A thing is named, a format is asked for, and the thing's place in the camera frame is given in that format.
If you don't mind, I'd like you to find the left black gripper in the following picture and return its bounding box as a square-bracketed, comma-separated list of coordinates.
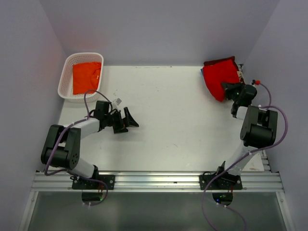
[104, 107, 138, 133]

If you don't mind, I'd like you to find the red t shirt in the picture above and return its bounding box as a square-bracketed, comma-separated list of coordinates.
[202, 56, 240, 102]

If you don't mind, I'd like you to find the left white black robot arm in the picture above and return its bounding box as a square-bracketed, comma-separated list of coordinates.
[41, 101, 139, 191]

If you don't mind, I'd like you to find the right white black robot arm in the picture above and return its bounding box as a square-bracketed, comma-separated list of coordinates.
[213, 82, 278, 190]

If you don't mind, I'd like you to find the maroon folded t shirt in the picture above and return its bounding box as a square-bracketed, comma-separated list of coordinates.
[203, 56, 244, 84]

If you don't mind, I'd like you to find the orange t shirt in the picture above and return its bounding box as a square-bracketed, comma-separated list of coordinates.
[73, 62, 102, 95]

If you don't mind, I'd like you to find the white plastic basket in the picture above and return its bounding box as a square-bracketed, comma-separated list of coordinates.
[58, 52, 104, 103]

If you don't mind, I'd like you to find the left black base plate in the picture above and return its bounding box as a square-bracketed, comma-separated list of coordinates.
[70, 174, 115, 190]

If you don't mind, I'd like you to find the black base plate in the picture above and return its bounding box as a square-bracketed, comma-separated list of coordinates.
[199, 171, 243, 190]
[70, 174, 115, 190]

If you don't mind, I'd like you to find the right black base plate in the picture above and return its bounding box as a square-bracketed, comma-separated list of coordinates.
[199, 171, 243, 190]

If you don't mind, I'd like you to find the aluminium mounting rail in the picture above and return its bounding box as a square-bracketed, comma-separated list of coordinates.
[30, 156, 284, 193]

